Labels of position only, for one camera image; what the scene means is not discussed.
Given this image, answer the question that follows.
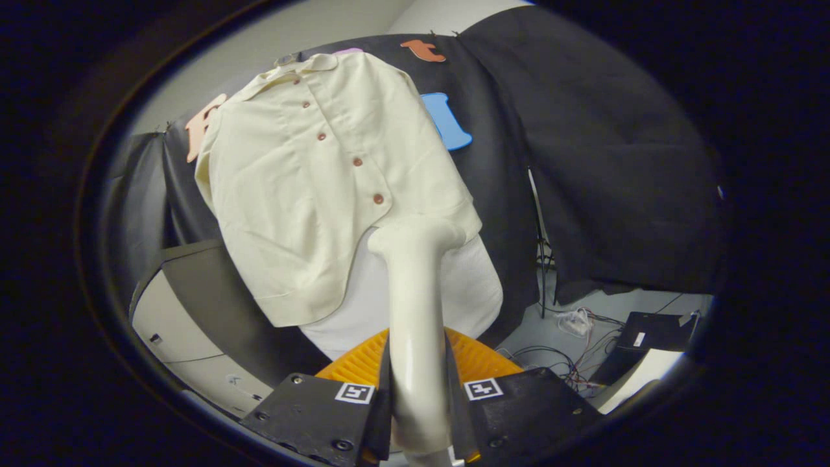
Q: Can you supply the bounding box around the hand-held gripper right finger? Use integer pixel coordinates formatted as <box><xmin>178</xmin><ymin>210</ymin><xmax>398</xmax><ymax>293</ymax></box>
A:
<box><xmin>444</xmin><ymin>328</ymin><xmax>605</xmax><ymax>465</ymax></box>

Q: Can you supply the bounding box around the tangle of floor cables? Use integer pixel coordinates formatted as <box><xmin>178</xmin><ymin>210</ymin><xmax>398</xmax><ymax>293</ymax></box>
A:
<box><xmin>496</xmin><ymin>311</ymin><xmax>626</xmax><ymax>393</ymax></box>

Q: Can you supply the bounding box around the black backdrop cloth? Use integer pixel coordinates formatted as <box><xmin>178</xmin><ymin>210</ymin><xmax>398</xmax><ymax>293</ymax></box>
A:
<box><xmin>107</xmin><ymin>5</ymin><xmax>728</xmax><ymax>351</ymax></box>

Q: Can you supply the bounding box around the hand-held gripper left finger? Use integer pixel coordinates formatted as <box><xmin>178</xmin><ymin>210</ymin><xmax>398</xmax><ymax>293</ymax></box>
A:
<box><xmin>239</xmin><ymin>328</ymin><xmax>393</xmax><ymax>466</ymax></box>

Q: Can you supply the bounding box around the flat black box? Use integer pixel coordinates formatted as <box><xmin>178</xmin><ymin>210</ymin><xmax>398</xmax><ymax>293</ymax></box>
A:
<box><xmin>615</xmin><ymin>311</ymin><xmax>702</xmax><ymax>355</ymax></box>

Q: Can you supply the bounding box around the cream button-up shirt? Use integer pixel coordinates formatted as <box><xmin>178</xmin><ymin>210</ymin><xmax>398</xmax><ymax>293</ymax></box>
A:
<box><xmin>194</xmin><ymin>52</ymin><xmax>484</xmax><ymax>329</ymax></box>

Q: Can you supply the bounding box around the white adapter with cables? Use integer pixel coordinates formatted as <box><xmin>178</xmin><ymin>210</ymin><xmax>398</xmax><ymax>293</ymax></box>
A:
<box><xmin>556</xmin><ymin>307</ymin><xmax>595</xmax><ymax>339</ymax></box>

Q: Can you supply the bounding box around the white flat board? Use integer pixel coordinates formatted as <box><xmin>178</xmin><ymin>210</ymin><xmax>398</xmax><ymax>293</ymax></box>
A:
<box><xmin>595</xmin><ymin>348</ymin><xmax>683</xmax><ymax>416</ymax></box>

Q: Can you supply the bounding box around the white cabinet with grey top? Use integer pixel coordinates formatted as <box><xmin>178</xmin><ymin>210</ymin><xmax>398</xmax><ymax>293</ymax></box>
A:
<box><xmin>130</xmin><ymin>238</ymin><xmax>333</xmax><ymax>417</ymax></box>

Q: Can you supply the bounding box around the white garment steamer head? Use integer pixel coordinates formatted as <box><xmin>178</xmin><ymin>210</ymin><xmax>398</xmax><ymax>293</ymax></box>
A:
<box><xmin>367</xmin><ymin>217</ymin><xmax>468</xmax><ymax>456</ymax></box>

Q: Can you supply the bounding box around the thin steamer pole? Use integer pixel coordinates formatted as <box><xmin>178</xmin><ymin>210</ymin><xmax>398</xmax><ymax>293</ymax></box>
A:
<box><xmin>527</xmin><ymin>167</ymin><xmax>551</xmax><ymax>320</ymax></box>

